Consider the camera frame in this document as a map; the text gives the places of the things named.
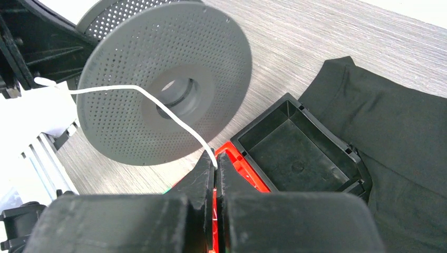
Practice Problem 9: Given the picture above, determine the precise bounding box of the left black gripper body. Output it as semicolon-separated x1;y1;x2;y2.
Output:
1;1;98;99

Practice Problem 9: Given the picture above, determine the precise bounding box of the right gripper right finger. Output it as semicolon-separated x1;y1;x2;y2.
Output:
216;154;386;252

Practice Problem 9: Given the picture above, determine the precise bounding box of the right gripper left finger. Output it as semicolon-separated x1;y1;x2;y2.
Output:
25;153;214;252

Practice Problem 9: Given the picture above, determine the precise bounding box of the white cable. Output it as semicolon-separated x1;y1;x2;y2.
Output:
34;76;219;170

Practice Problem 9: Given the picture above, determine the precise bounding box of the grey perforated cable spool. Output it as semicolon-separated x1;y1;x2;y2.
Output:
76;1;252;166

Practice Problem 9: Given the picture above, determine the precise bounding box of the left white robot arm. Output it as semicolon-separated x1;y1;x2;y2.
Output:
1;1;98;201

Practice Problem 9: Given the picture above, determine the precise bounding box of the red plastic bin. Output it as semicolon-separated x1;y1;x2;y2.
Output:
171;141;271;253

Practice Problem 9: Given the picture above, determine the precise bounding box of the black plastic bin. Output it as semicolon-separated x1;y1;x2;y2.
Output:
231;94;372;200

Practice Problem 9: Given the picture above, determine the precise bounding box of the black cloth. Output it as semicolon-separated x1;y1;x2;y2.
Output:
299;56;446;252

